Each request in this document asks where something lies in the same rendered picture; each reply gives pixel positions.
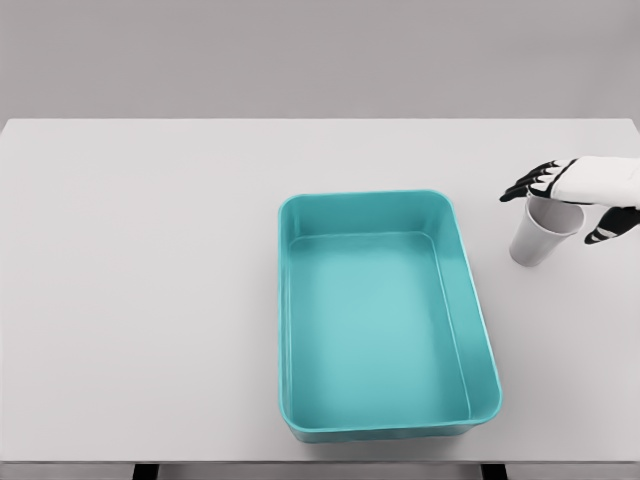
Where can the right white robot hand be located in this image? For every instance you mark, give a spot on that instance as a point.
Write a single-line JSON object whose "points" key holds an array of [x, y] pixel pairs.
{"points": [[595, 180]]}

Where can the white paper cup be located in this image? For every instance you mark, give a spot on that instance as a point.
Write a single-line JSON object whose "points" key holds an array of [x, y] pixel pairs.
{"points": [[537, 242]]}

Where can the teal plastic basket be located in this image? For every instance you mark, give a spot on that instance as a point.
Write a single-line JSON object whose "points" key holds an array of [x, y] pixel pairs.
{"points": [[380, 320]]}

